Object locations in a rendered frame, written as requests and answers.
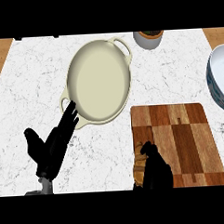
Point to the checkered wooden cutting board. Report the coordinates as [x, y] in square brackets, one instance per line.
[183, 141]

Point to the white and blue bowl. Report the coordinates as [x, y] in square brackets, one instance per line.
[220, 78]

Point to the cream oval pot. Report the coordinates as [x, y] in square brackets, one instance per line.
[98, 82]

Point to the grey plant pot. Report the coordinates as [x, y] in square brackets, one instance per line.
[148, 39]

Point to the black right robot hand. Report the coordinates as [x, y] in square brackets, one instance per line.
[157, 170]

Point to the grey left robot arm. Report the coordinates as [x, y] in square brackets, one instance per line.
[43, 186]

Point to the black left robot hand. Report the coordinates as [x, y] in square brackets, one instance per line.
[53, 145]

